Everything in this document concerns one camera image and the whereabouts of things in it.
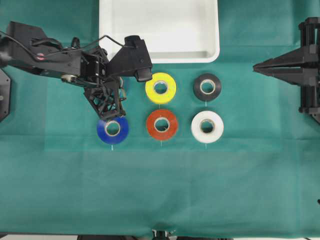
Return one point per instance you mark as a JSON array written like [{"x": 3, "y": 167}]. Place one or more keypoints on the blue tape roll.
[{"x": 113, "y": 131}]

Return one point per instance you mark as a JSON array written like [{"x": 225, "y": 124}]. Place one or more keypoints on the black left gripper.
[{"x": 105, "y": 96}]

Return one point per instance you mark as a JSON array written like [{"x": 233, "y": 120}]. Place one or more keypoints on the black tape roll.
[{"x": 207, "y": 87}]

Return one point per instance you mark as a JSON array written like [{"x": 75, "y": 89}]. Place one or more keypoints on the white plastic case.
[{"x": 174, "y": 31}]

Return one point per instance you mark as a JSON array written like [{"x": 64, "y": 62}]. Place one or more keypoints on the white tape roll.
[{"x": 207, "y": 127}]

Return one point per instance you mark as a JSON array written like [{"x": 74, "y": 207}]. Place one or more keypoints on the yellow tape roll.
[{"x": 161, "y": 89}]

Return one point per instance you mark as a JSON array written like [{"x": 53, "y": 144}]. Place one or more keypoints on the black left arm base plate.
[{"x": 5, "y": 95}]

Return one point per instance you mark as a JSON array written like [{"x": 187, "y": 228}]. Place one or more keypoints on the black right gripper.
[{"x": 308, "y": 76}]

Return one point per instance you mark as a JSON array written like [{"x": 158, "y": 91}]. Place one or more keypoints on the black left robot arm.
[{"x": 27, "y": 47}]

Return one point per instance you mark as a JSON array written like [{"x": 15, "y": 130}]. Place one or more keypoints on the green table cloth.
[{"x": 260, "y": 179}]

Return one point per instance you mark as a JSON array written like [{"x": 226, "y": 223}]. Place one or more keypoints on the red tape roll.
[{"x": 162, "y": 124}]

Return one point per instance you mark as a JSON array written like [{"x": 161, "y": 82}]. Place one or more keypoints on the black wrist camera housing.
[{"x": 132, "y": 60}]

